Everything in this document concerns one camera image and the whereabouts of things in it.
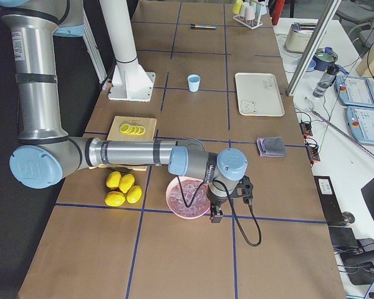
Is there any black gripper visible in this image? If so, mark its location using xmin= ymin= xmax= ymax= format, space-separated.
xmin=207 ymin=176 xmax=254 ymax=223

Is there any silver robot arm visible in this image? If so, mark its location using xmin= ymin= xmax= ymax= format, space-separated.
xmin=0 ymin=1 xmax=253 ymax=222

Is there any pink bowl of ice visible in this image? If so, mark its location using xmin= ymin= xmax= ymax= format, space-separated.
xmin=166 ymin=177 xmax=210 ymax=219

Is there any light blue plastic cup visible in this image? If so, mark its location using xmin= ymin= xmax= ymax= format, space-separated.
xmin=187 ymin=74 xmax=201 ymax=92

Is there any white cup rack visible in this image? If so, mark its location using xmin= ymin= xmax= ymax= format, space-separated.
xmin=233 ymin=0 xmax=267 ymax=29

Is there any pink cup on rack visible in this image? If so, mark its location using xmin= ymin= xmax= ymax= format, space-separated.
xmin=244 ymin=6 xmax=256 ymax=21

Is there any yellow cup on rack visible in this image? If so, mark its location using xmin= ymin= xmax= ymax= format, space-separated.
xmin=232 ymin=0 xmax=244 ymax=15

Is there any yellow lemon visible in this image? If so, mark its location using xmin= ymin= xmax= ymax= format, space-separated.
xmin=105 ymin=171 xmax=122 ymax=190
xmin=118 ymin=174 xmax=135 ymax=193
xmin=126 ymin=185 xmax=143 ymax=204
xmin=104 ymin=191 xmax=126 ymax=207

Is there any grey folded cloth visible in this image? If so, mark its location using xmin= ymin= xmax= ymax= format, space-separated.
xmin=257 ymin=136 xmax=287 ymax=158

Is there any bamboo cutting board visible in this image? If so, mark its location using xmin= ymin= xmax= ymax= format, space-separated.
xmin=98 ymin=115 xmax=158 ymax=172

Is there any lemon slices row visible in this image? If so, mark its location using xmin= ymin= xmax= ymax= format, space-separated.
xmin=119 ymin=123 xmax=146 ymax=136

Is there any cream bear serving tray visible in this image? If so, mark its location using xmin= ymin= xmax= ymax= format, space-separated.
xmin=234 ymin=72 xmax=285 ymax=117

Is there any green-tipped reacher stick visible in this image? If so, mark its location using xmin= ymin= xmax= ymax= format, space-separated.
xmin=308 ymin=107 xmax=374 ymax=159

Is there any clear water bottle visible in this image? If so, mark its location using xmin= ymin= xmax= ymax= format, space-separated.
xmin=312 ymin=64 xmax=340 ymax=98

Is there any blue teach pendant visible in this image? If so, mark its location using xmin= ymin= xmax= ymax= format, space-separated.
xmin=345 ymin=106 xmax=374 ymax=146
xmin=335 ymin=75 xmax=374 ymax=108

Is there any steel muddler black tip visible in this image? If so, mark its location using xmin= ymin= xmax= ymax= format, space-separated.
xmin=190 ymin=24 xmax=217 ymax=30

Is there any dark blue pot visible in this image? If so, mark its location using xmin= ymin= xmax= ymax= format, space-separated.
xmin=313 ymin=47 xmax=338 ymax=71

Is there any silver toaster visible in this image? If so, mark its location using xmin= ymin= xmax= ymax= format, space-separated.
xmin=285 ymin=22 xmax=317 ymax=53

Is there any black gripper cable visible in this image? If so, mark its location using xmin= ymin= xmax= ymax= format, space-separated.
xmin=176 ymin=176 xmax=262 ymax=247

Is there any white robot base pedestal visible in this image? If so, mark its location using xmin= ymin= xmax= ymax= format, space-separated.
xmin=100 ymin=0 xmax=156 ymax=102

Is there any aluminium frame post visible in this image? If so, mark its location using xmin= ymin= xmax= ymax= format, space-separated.
xmin=285 ymin=0 xmax=342 ymax=96

